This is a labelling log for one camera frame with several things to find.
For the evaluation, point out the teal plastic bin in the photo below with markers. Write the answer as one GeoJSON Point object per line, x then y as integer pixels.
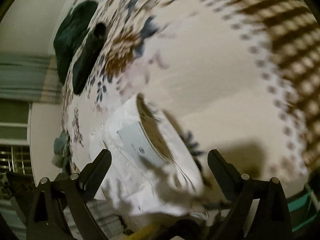
{"type": "Point", "coordinates": [303, 209]}

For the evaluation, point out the black cloth on bed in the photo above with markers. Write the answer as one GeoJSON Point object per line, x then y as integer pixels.
{"type": "Point", "coordinates": [86, 61]}

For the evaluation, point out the dark green cloth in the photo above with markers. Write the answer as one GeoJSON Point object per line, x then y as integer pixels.
{"type": "Point", "coordinates": [71, 34]}

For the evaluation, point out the green striped curtain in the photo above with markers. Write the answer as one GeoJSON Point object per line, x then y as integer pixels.
{"type": "Point", "coordinates": [31, 78]}

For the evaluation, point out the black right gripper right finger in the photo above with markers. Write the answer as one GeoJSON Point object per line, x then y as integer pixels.
{"type": "Point", "coordinates": [231, 182]}

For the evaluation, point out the floral cream bed blanket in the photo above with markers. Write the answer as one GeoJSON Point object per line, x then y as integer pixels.
{"type": "Point", "coordinates": [241, 76]}

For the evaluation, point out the white pants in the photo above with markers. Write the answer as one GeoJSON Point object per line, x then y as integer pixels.
{"type": "Point", "coordinates": [152, 170]}

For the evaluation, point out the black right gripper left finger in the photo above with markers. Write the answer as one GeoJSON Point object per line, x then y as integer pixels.
{"type": "Point", "coordinates": [91, 177]}

